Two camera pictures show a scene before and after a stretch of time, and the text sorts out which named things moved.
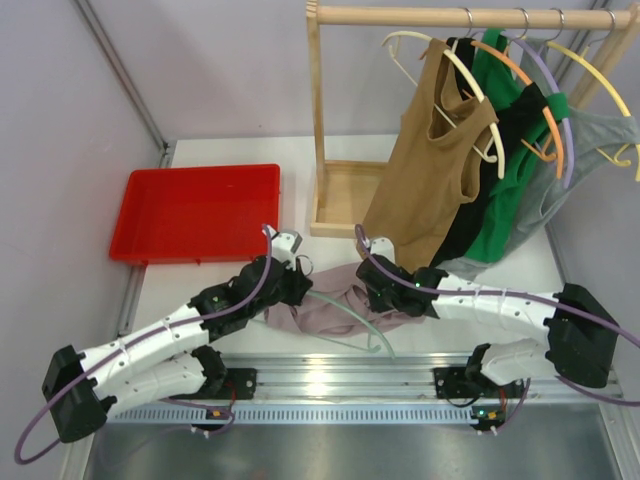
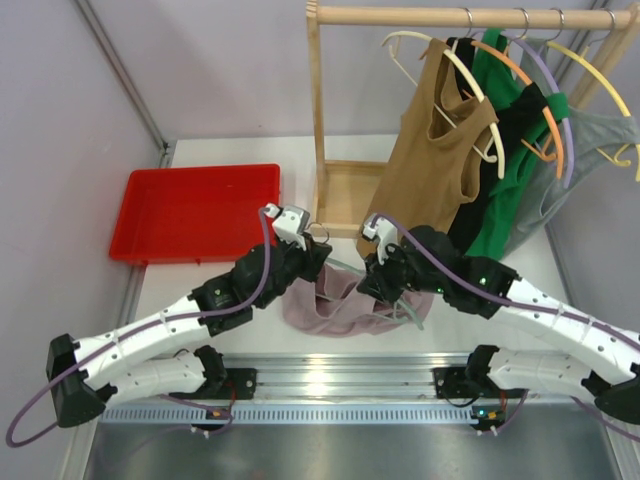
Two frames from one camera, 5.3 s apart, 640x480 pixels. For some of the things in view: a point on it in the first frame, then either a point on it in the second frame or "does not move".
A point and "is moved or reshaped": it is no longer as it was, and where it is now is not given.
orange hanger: [544, 151] does not move
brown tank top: [431, 165] does not move
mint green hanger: [370, 348] -> [361, 272]
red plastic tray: [185, 213] does not move
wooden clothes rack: [342, 192] does not move
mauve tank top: [317, 316] is moved or reshaped
